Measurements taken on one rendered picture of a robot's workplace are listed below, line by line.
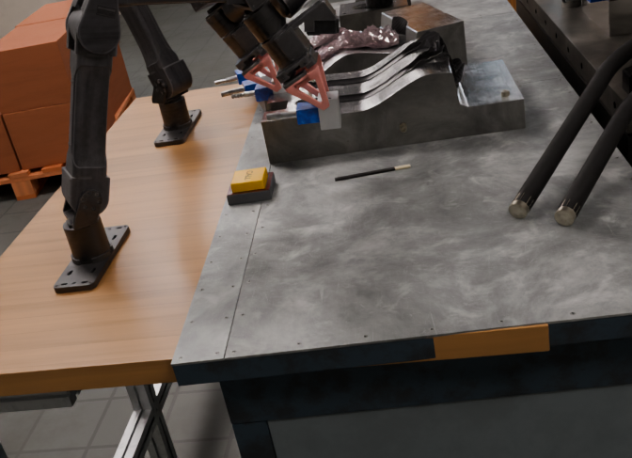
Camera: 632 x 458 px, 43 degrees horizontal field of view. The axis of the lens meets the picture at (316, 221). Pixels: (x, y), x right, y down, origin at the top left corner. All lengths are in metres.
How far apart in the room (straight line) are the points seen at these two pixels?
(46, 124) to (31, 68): 0.27
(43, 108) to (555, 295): 3.13
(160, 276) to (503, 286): 0.53
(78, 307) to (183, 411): 1.08
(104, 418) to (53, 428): 0.15
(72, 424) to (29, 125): 1.88
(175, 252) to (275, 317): 0.30
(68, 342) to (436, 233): 0.57
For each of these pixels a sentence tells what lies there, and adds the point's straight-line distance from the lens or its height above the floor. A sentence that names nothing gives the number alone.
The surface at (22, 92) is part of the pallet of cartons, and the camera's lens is 3.92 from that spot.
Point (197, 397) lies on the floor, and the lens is 2.34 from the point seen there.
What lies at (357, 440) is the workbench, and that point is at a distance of 1.16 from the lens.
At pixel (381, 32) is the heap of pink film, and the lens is 2.02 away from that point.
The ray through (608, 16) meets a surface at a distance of 2.15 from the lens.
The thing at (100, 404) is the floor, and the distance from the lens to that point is 2.45.
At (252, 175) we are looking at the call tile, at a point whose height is 0.84.
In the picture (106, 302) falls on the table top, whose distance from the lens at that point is 1.27.
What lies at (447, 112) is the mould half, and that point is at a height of 0.85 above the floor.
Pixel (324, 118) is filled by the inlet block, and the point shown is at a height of 0.92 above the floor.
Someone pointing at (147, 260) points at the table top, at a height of 0.80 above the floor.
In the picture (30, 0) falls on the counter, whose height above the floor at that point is 0.46.
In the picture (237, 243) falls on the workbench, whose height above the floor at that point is 0.80.
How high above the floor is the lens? 1.40
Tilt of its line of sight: 27 degrees down
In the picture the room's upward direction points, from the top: 11 degrees counter-clockwise
